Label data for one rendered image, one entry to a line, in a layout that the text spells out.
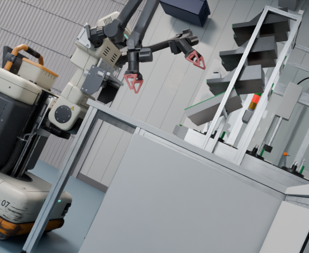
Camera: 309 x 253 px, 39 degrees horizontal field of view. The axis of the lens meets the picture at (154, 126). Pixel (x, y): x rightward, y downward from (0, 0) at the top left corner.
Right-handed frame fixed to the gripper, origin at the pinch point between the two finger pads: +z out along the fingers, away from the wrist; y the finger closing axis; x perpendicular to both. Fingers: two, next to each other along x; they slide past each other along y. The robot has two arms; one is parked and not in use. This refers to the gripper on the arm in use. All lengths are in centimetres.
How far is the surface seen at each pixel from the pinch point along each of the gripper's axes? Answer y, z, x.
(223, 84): -4.2, 17.9, -2.6
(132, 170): -42, 32, 52
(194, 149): -37, 42, 24
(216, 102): -9.7, 24.4, 5.6
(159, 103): 264, -111, 89
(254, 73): -7.3, 25.5, -17.7
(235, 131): 143, 7, 26
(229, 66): 13.2, 6.3, -10.4
